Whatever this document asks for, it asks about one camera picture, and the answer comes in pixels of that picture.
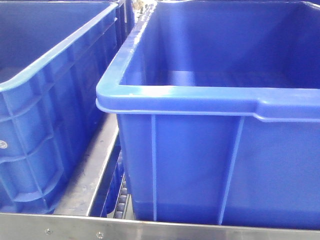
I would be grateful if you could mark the metal shelf frame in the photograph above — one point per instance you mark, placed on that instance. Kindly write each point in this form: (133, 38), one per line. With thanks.
(81, 213)

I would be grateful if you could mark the ribbed blue crate left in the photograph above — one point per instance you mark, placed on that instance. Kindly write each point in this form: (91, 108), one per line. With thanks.
(52, 55)

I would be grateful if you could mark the large blue bin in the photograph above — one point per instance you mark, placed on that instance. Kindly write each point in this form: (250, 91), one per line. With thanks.
(218, 109)

